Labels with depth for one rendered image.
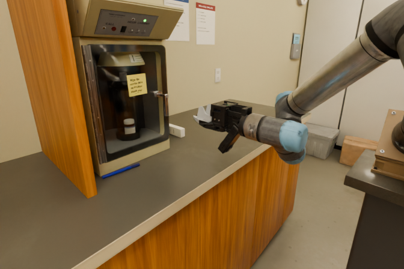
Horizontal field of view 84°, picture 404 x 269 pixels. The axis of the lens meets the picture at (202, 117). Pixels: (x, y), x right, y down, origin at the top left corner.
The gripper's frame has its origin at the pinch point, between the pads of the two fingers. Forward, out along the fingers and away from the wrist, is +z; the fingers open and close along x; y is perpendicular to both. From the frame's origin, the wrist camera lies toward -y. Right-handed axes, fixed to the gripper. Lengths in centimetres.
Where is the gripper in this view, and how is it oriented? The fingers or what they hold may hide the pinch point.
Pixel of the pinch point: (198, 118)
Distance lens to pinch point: 77.6
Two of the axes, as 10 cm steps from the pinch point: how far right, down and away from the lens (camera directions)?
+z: -7.4, -2.0, 6.4
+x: -6.7, 2.2, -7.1
